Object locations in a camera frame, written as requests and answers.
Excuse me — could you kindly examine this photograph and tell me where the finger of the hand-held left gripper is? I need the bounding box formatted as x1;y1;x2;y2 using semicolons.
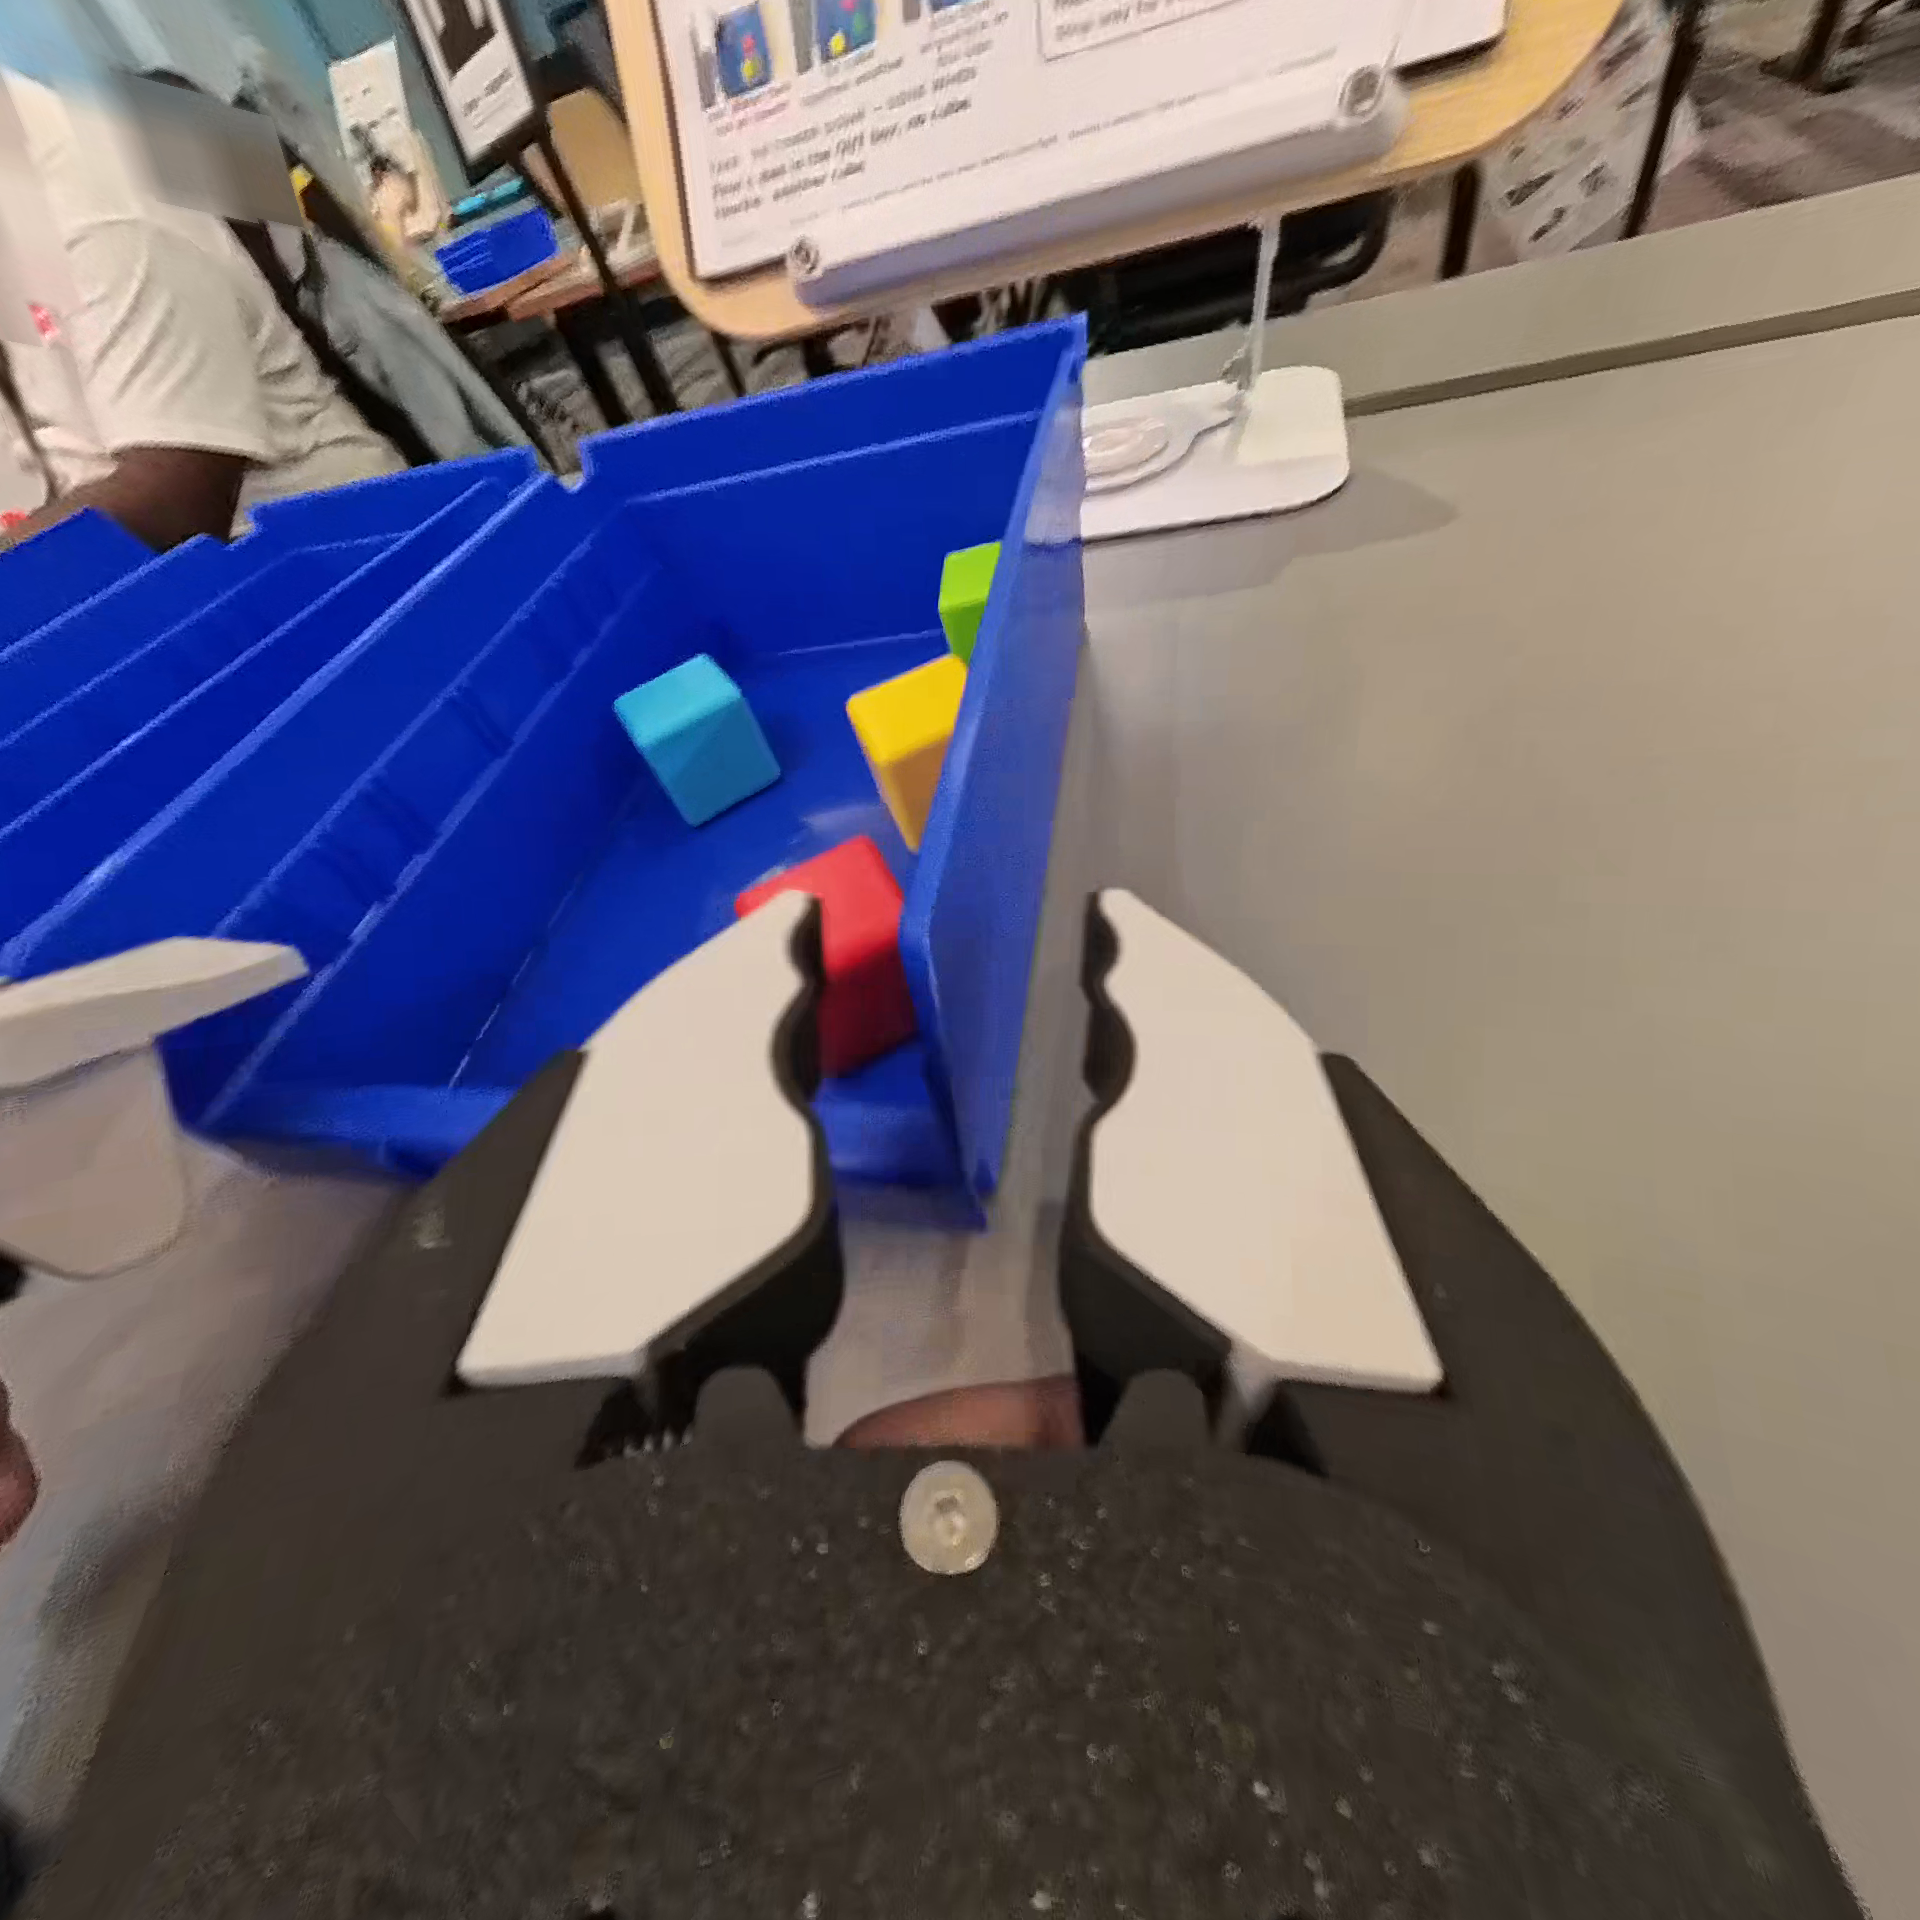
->
0;939;309;1276

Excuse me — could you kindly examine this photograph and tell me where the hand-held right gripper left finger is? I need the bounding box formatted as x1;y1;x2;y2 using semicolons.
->
454;890;846;1392

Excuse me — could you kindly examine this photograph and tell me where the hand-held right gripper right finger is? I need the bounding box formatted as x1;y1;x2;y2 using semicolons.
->
1051;890;1440;1453

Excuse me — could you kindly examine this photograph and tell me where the red cube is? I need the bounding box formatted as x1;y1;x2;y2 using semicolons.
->
733;832;917;1078

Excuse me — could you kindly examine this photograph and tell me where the light blue cube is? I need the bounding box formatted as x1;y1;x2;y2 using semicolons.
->
607;659;781;826

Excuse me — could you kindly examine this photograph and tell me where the yellow cube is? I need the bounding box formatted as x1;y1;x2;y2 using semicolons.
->
841;659;969;856

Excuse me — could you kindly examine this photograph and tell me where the green cube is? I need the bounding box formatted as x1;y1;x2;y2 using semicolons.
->
938;545;1004;672

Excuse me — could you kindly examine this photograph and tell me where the grey desk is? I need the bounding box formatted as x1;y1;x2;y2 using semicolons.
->
0;175;1920;1920

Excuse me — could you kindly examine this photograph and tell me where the grey jacket on chair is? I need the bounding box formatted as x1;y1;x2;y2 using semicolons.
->
287;179;540;468

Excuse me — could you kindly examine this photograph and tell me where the small blue bin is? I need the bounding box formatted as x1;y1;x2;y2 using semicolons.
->
439;203;561;301

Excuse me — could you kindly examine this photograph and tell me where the wooden side table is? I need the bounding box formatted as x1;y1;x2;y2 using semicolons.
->
439;246;675;425

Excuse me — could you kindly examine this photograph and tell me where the white paper sign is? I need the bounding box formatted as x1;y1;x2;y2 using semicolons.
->
322;40;442;267

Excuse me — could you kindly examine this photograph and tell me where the black and white marker sign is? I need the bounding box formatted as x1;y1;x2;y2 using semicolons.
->
395;0;534;169

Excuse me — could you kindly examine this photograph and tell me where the printed instruction sheet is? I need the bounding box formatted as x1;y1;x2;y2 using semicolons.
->
643;0;1511;284

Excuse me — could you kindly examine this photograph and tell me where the newspaper sheet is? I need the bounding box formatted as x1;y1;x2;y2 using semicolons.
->
1490;15;1656;256

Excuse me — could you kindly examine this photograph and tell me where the wooden board document stand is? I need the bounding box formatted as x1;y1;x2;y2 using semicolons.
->
607;0;1627;545

